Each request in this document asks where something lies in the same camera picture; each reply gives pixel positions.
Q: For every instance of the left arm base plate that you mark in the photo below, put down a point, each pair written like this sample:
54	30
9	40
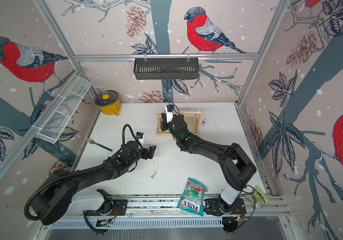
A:
109	208

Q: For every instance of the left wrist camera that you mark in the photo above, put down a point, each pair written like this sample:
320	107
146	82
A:
140	138

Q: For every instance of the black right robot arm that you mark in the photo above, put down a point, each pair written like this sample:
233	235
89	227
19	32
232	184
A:
235	164

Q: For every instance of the white wire wall shelf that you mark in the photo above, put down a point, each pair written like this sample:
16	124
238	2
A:
60	116

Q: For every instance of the aluminium front rail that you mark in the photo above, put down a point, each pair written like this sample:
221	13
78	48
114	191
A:
151	206

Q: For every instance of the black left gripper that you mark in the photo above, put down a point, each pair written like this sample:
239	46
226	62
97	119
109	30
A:
146	155

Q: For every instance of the Fox's candy bag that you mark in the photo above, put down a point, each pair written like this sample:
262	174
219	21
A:
191	200

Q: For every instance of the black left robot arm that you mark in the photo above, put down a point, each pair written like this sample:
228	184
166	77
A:
52	199

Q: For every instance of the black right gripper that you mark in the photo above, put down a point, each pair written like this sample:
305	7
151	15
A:
164	127

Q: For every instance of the fork with green handle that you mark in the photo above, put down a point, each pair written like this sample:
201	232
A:
90	141

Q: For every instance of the black hanging wire basket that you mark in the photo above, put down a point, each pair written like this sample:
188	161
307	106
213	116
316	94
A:
166	69

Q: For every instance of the wooden jewelry display stand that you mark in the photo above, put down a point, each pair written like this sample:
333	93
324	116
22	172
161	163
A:
193	120

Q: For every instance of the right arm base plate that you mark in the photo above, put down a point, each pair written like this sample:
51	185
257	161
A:
218	207

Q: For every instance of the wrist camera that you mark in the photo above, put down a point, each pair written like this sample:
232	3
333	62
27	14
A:
140	138
169	112

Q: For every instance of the yellow pot with lid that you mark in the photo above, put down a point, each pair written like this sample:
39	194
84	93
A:
108	102

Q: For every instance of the green paper label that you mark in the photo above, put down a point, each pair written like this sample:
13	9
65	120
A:
257	197

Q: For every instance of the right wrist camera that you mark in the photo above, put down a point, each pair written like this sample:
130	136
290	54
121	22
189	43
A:
169	112

